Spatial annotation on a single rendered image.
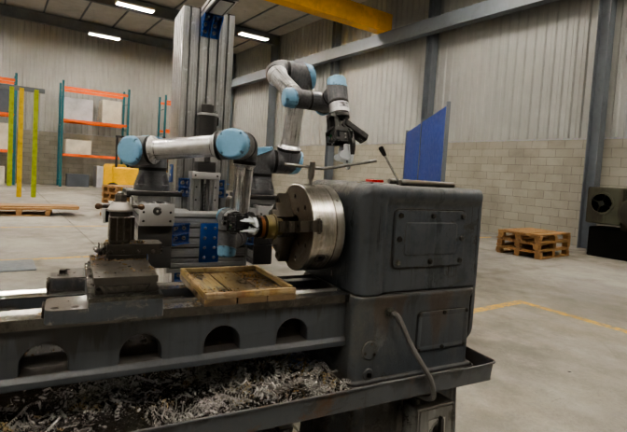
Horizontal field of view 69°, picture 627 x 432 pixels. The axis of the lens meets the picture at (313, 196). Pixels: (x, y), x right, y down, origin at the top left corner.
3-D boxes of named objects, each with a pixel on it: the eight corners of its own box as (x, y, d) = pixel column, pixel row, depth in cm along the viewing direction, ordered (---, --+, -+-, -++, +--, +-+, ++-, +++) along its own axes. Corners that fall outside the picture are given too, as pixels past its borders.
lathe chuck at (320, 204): (293, 254, 188) (301, 178, 183) (330, 282, 160) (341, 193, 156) (272, 255, 184) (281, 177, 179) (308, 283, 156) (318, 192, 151)
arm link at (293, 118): (267, 169, 233) (282, 58, 217) (295, 171, 239) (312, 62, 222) (273, 176, 222) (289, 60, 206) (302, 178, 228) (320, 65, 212)
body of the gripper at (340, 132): (326, 147, 171) (323, 117, 174) (345, 149, 175) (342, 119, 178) (336, 140, 165) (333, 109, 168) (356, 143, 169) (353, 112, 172)
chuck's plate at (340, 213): (300, 254, 190) (310, 178, 185) (339, 281, 162) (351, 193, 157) (293, 254, 188) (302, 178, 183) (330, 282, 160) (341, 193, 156)
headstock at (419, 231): (407, 263, 226) (412, 184, 224) (482, 287, 184) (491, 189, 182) (298, 268, 199) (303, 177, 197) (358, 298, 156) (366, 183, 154)
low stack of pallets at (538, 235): (527, 248, 949) (529, 227, 947) (570, 256, 882) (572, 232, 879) (494, 251, 873) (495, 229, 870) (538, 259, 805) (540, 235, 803)
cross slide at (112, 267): (138, 260, 166) (139, 248, 165) (158, 291, 128) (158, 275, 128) (87, 262, 158) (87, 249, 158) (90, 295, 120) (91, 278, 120)
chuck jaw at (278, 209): (297, 223, 172) (290, 196, 178) (301, 216, 169) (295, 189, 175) (269, 222, 167) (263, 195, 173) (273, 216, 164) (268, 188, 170)
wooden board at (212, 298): (257, 274, 182) (257, 264, 181) (296, 299, 150) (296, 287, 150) (179, 278, 168) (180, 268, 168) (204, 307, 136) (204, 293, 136)
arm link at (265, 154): (244, 172, 227) (245, 145, 226) (271, 174, 232) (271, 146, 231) (250, 173, 216) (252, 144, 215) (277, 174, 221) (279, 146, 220)
